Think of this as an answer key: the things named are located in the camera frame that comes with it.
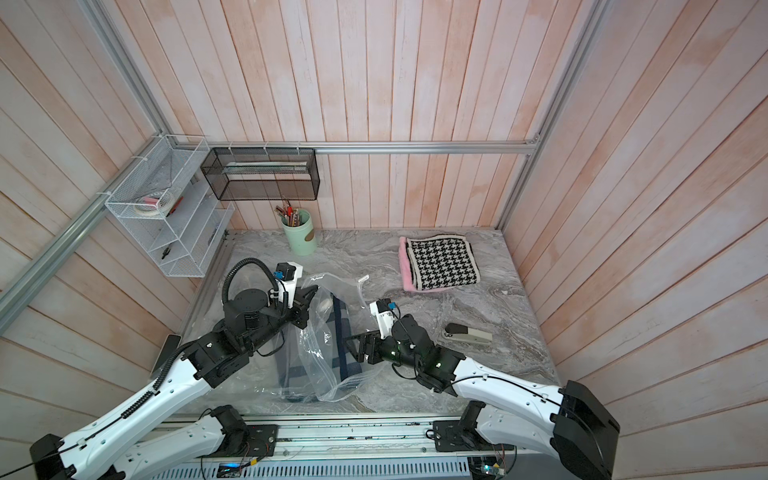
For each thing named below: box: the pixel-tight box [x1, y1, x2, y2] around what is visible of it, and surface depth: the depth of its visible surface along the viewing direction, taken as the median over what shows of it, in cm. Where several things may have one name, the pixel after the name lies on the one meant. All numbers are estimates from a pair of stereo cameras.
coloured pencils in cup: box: [275, 200, 301, 227], surface depth 100 cm
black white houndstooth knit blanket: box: [406, 234, 481, 291], surface depth 103 cm
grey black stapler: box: [444, 322, 493, 345], surface depth 91 cm
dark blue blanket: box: [279, 293, 362, 390], surface depth 71 cm
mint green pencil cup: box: [280, 209, 317, 257], surface depth 109 cm
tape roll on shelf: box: [134, 192, 175, 217], surface depth 75 cm
